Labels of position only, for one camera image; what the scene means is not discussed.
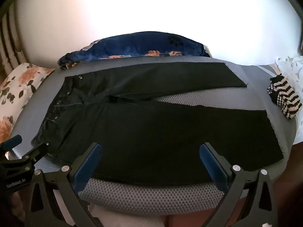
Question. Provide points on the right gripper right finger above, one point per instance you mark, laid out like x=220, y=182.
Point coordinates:
x=259, y=208

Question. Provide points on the black white striped cloth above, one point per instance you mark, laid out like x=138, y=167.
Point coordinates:
x=284, y=96

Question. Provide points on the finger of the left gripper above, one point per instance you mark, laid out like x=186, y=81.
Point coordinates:
x=35, y=154
x=11, y=143

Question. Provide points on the blue floral blanket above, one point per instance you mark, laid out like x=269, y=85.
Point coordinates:
x=147, y=43

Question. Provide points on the black pants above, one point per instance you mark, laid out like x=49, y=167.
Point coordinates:
x=149, y=142

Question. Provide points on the white floral pillow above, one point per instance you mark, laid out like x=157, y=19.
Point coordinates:
x=16, y=90

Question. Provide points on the beige wooden headboard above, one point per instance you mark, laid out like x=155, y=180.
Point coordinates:
x=12, y=54

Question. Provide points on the grey mesh mattress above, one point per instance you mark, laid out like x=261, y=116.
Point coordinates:
x=164, y=200

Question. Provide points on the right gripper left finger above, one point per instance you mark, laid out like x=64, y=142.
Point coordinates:
x=43, y=208

